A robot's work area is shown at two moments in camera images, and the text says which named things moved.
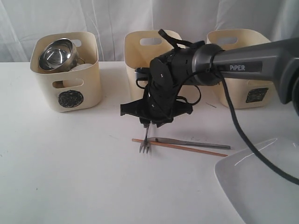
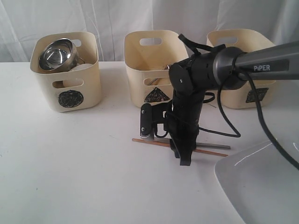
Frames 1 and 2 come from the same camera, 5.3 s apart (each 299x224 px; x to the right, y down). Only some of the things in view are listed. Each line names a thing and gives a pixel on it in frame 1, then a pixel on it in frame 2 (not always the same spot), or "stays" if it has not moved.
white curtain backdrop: [21, 20] stays
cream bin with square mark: [243, 94] stays
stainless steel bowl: [58, 55] stays
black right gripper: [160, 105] -> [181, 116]
